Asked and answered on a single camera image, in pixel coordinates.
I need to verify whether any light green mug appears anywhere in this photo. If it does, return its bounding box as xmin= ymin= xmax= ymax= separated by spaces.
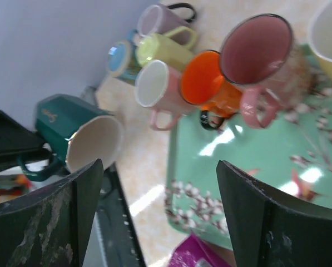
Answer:
xmin=136 ymin=26 xmax=197 ymax=72

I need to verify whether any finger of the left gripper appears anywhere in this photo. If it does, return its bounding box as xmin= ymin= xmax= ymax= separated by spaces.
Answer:
xmin=0 ymin=110 xmax=51 ymax=172

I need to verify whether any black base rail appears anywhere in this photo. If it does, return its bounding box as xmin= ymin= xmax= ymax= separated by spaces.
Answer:
xmin=83 ymin=165 xmax=146 ymax=267

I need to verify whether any blue teal mug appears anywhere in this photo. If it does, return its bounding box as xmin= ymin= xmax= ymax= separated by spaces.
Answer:
xmin=106 ymin=29 xmax=142 ymax=86

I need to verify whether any dark teal mug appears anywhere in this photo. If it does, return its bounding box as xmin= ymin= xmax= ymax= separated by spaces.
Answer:
xmin=18 ymin=94 xmax=124 ymax=182

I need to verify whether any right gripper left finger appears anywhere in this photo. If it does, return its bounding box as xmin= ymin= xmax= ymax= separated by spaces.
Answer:
xmin=0 ymin=159 xmax=103 ymax=266

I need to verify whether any pink cream mug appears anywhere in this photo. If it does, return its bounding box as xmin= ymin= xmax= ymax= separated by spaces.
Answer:
xmin=135 ymin=60 xmax=196 ymax=131

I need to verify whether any yellow mug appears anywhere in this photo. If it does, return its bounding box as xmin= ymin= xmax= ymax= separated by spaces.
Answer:
xmin=308 ymin=1 xmax=332 ymax=80

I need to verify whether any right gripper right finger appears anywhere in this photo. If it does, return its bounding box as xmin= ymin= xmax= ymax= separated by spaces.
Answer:
xmin=216 ymin=161 xmax=332 ymax=266

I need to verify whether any purple snack bag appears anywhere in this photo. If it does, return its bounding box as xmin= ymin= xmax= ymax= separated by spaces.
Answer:
xmin=168 ymin=233 xmax=230 ymax=267

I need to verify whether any orange mug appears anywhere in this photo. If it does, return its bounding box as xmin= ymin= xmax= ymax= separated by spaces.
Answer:
xmin=180 ymin=50 xmax=242 ymax=131

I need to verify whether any pink floral mug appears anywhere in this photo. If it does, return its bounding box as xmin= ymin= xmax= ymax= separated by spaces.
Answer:
xmin=219 ymin=13 xmax=312 ymax=128

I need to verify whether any green floral tray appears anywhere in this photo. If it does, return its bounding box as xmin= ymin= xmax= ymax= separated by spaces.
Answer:
xmin=164 ymin=41 xmax=332 ymax=251

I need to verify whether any mauve grey mug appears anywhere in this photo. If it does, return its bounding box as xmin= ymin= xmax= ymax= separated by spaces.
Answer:
xmin=137 ymin=2 xmax=197 ymax=37

